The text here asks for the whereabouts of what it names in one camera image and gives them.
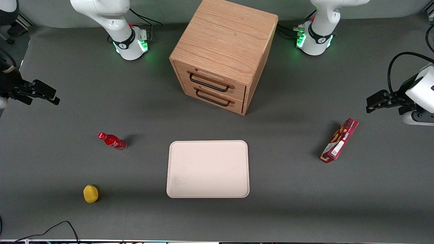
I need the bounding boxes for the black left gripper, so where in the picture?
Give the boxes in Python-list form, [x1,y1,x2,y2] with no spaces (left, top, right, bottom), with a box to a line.
[366,73,422,116]

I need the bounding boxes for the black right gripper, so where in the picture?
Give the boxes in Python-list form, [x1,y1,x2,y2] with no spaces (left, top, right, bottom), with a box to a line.
[0,69,60,105]

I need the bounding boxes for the red coke bottle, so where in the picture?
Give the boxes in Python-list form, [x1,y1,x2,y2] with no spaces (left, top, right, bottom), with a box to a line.
[98,132,127,150]

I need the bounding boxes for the beige rectangular tray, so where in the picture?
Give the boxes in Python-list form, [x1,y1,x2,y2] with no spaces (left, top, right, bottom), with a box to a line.
[166,140,250,199]

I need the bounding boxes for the red tartan cookie box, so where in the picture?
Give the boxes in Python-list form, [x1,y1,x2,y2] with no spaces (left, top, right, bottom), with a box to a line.
[320,118,359,164]

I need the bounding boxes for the yellow sponge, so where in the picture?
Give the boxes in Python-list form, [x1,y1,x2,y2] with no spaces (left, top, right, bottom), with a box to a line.
[83,184,100,204]

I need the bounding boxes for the wooden drawer front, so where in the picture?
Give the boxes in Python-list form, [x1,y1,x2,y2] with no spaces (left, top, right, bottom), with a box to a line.
[182,81,244,114]
[174,62,247,102]

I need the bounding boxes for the wooden two-drawer cabinet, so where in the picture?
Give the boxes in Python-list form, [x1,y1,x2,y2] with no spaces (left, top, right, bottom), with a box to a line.
[169,0,279,116]

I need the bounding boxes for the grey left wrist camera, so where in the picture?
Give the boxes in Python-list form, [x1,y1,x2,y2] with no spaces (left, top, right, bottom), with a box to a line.
[402,110,434,126]

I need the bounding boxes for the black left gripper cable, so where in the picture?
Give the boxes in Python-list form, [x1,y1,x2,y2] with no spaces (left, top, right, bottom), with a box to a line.
[388,52,434,96]

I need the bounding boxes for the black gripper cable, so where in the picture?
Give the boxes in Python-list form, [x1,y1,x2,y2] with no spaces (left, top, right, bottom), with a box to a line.
[0,47,17,73]
[388,52,434,96]

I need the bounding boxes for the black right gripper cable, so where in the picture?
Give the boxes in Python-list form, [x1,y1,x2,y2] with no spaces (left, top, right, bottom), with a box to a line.
[0,47,17,73]

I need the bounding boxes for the black left arm base cable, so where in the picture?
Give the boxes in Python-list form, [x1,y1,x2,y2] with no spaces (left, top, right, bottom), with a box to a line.
[276,10,317,40]

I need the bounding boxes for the black arm base cable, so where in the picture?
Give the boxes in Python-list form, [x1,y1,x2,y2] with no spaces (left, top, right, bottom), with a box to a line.
[129,7,163,43]
[276,10,317,40]

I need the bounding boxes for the black right arm base cable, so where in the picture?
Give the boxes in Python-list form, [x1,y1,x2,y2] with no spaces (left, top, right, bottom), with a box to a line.
[129,7,163,43]

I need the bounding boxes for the black cable on table edge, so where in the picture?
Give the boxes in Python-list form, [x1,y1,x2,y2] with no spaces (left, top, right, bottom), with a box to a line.
[0,221,80,244]

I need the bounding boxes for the black metal drawer handle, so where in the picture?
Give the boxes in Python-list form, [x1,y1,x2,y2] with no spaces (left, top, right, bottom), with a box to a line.
[196,89,231,107]
[189,73,230,93]

